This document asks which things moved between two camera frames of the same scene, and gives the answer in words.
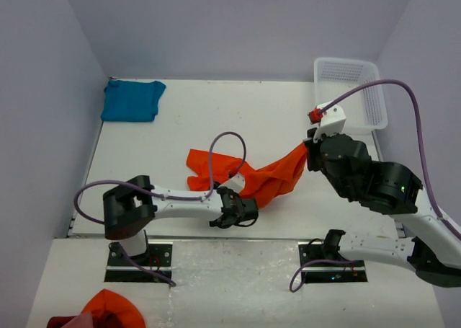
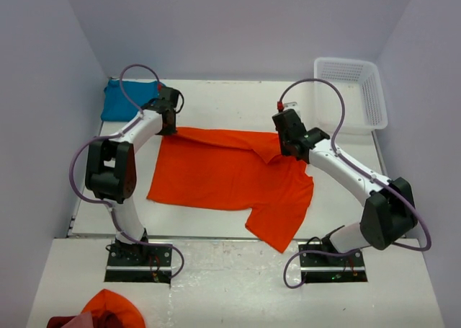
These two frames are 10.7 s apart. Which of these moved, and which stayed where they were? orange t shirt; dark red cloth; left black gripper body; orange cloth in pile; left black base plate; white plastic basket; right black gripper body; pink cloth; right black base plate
Moved: left black gripper body; right black gripper body; orange t shirt
Stayed: dark red cloth; orange cloth in pile; white plastic basket; right black base plate; pink cloth; left black base plate
